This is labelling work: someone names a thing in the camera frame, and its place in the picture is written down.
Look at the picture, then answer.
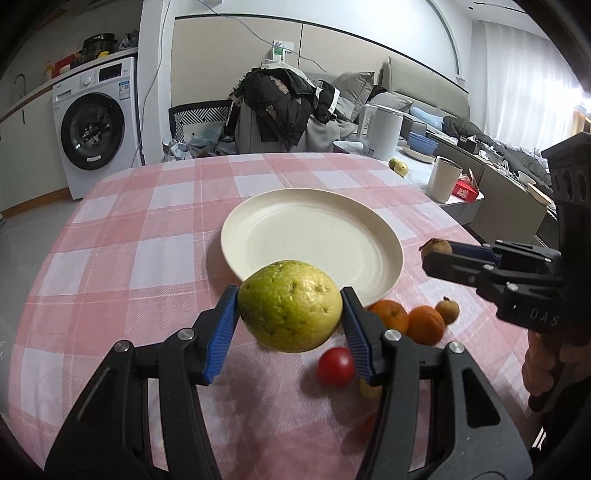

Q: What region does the brown longan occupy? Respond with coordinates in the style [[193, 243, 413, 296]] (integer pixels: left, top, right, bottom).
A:
[[435, 297, 460, 325], [420, 238, 453, 260]]

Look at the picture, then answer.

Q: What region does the brown longan front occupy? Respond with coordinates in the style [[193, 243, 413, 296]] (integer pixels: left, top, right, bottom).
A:
[[435, 297, 460, 325]]

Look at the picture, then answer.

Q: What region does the orange mandarin front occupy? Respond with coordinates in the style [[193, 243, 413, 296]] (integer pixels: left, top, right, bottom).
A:
[[406, 305, 446, 346]]

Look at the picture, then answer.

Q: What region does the orange mandarin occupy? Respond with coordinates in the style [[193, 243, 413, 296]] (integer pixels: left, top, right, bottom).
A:
[[368, 299, 409, 335], [406, 305, 446, 346]]

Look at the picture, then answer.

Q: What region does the red cherry tomato front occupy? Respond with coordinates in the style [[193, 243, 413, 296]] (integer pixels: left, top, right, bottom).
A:
[[317, 347, 356, 388]]

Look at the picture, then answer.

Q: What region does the red cherry tomato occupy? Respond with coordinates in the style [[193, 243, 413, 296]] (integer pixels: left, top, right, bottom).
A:
[[358, 412, 377, 442], [317, 347, 356, 388]]

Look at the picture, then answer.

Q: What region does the smooth yellow-green guava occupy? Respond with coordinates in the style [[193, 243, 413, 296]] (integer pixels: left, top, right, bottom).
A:
[[238, 260, 342, 353]]

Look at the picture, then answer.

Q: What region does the wrinkled yellow guava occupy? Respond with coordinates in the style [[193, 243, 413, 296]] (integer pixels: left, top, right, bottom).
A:
[[359, 378, 382, 401]]

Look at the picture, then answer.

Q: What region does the person right hand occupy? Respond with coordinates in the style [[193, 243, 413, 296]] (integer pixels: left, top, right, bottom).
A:
[[522, 331, 590, 397]]

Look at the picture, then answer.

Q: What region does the red box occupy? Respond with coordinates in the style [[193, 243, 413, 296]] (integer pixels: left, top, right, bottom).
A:
[[452, 176, 480, 203]]

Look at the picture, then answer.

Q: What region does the grey sofa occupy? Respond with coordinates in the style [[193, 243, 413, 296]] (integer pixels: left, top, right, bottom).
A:
[[303, 57, 578, 245]]

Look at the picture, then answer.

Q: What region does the beige tumbler cup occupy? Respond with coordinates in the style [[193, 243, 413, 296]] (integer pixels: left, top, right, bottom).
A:
[[427, 156, 463, 204]]

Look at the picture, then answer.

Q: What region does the grey side table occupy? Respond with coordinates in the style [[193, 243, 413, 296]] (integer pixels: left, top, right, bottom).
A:
[[332, 140, 485, 226]]

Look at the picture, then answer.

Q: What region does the cream round plate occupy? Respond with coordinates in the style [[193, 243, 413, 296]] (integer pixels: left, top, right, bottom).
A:
[[221, 188, 405, 306]]

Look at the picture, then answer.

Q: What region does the yellow fruit on side table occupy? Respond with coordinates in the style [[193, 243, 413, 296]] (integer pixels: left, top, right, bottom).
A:
[[389, 158, 409, 177]]

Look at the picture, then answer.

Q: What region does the blue bowl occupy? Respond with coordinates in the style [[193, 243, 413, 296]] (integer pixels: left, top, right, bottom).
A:
[[407, 132, 439, 156]]

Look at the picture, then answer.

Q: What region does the white electric kettle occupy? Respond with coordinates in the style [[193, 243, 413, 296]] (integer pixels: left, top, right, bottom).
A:
[[356, 104, 404, 161]]

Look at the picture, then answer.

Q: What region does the pink checkered tablecloth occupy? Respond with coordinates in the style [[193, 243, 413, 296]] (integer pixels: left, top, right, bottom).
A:
[[8, 153, 538, 479]]

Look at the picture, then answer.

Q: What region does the grey sofa pillow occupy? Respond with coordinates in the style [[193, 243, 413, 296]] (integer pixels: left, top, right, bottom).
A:
[[332, 71, 375, 122]]

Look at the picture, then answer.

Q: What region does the pile of dark clothes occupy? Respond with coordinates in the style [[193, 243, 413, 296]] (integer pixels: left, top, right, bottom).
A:
[[229, 62, 341, 151]]

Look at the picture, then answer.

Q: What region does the white washing machine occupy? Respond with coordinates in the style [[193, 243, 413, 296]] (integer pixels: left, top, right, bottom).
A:
[[52, 56, 144, 200]]

